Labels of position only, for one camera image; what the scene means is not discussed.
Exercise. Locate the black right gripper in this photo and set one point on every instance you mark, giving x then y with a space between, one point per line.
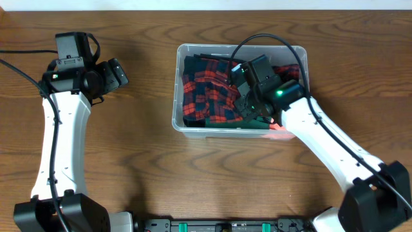
242 106

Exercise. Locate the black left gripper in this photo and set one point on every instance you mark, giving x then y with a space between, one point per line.
111 82

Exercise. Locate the dark green garment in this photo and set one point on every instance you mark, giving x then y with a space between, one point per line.
250 125

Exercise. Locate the pink garment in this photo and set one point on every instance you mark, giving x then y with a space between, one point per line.
276 126

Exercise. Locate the red plaid shirt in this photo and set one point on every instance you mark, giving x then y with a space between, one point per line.
208 93

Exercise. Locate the black garment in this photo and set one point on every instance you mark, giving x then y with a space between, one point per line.
194 124

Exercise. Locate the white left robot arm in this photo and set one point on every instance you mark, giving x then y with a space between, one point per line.
59 199

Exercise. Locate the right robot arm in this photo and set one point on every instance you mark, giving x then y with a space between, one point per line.
377 196

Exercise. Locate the clear plastic storage bin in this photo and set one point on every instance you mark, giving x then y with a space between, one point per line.
277 55

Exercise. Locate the black mounting rail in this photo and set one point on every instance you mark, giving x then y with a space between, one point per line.
283 224

